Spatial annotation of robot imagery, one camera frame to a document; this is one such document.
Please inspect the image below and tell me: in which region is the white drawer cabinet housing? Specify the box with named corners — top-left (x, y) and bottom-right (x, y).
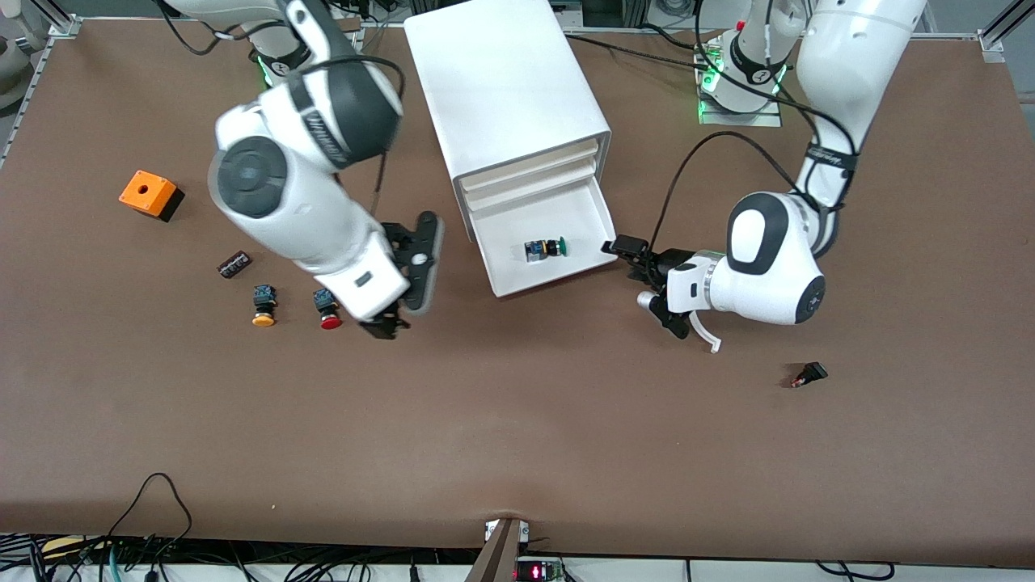
top-left (403, 0), bottom-right (613, 243)

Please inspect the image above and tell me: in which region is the black floor cable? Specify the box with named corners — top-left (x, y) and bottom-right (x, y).
top-left (815, 560), bottom-right (897, 581)

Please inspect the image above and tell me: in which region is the black power cable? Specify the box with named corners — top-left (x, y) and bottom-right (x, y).
top-left (564, 31), bottom-right (712, 74)
top-left (641, 23), bottom-right (706, 53)

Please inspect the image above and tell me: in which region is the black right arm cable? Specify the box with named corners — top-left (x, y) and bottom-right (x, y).
top-left (158, 0), bottom-right (407, 223)

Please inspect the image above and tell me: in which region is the white plastic drawer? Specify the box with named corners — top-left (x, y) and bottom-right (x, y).
top-left (463, 154), bottom-right (606, 213)
top-left (459, 137), bottom-right (606, 193)
top-left (467, 174), bottom-right (621, 298)

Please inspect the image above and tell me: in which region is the red mushroom push button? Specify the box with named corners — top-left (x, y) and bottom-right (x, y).
top-left (313, 288), bottom-right (344, 331)

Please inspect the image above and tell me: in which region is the orange button enclosure box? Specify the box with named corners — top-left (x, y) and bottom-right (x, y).
top-left (119, 170), bottom-right (186, 223)

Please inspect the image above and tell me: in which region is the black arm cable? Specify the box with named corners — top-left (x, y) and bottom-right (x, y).
top-left (158, 0), bottom-right (407, 223)
top-left (647, 0), bottom-right (860, 268)

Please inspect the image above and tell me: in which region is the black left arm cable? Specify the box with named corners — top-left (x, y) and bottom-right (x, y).
top-left (647, 0), bottom-right (860, 268)

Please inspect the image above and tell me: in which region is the tangled black cable bundle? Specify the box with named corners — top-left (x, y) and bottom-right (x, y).
top-left (0, 533), bottom-right (486, 582)

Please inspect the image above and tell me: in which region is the white semicircular plastic bracket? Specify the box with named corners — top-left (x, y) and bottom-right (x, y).
top-left (689, 310), bottom-right (722, 354)

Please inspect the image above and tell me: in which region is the black looped cable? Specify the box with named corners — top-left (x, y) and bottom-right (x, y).
top-left (103, 473), bottom-right (193, 567)

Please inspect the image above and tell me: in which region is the device with red display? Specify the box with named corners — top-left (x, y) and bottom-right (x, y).
top-left (514, 558), bottom-right (567, 582)

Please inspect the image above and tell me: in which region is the brown angled bar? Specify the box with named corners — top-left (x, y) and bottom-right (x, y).
top-left (465, 517), bottom-right (525, 582)

